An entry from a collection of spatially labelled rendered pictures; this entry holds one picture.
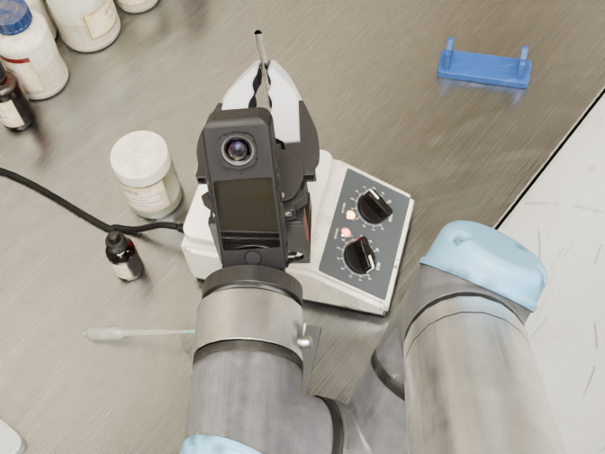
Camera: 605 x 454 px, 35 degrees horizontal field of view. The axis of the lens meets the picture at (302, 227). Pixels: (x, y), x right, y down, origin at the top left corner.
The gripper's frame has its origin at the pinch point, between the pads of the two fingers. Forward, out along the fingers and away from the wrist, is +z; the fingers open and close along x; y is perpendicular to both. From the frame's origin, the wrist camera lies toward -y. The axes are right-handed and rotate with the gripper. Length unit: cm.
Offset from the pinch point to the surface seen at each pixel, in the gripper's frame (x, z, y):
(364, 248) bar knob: 7.2, -5.2, 19.5
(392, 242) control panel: 9.9, -2.8, 22.6
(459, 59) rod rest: 17.6, 21.8, 24.4
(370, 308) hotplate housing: 7.7, -9.2, 24.0
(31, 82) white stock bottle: -30.1, 18.6, 22.1
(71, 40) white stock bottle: -27.0, 25.9, 23.3
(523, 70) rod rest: 24.2, 18.7, 23.0
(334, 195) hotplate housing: 4.4, 0.6, 19.1
